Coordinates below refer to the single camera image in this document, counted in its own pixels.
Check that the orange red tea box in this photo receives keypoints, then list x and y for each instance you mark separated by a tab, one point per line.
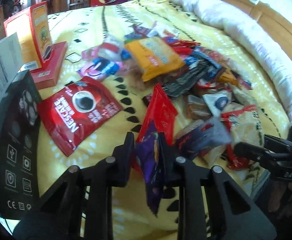
32	29

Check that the white duvet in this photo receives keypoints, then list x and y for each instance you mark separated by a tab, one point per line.
247	32

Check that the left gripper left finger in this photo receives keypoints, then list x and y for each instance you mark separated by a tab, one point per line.
79	203

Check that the wooden headboard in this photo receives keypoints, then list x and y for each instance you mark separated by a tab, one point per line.
275	25

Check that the flat red box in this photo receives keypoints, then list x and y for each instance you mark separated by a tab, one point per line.
47	77

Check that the orange cracker packet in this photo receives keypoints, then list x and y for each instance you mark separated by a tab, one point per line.
154	57

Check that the black icon-printed box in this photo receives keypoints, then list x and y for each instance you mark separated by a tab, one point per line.
19	134

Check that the blue pink Oreo packet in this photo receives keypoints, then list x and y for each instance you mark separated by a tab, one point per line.
99	69

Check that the yellow patterned bedspread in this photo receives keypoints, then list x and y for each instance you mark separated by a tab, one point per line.
86	27

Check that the red Nescafe coffee bag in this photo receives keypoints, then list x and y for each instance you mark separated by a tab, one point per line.
76	111

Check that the red wedding candy packet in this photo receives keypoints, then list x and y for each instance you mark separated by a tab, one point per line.
160	113

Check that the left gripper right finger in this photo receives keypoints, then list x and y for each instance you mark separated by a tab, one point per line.
211	204

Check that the purple snack packet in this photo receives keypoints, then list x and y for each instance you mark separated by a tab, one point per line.
149	158

